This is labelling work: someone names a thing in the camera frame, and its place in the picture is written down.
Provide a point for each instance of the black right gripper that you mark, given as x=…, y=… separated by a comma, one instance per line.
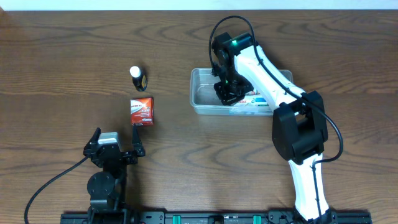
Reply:
x=230, y=94

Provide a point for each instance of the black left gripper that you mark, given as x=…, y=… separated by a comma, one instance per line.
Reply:
x=115, y=153

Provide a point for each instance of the white Panadol box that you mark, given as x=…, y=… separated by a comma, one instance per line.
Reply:
x=252, y=100

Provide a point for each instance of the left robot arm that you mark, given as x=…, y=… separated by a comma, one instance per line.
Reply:
x=107, y=188

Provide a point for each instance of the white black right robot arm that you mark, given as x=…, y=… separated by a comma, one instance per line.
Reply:
x=299, y=128

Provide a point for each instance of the clear plastic container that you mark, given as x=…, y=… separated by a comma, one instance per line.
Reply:
x=204, y=100

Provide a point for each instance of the red medicine box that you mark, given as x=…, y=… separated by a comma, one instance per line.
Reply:
x=142, y=111

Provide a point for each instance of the dark bottle white cap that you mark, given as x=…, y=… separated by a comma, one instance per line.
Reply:
x=138, y=78

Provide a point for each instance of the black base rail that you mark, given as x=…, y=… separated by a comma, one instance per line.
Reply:
x=127, y=217

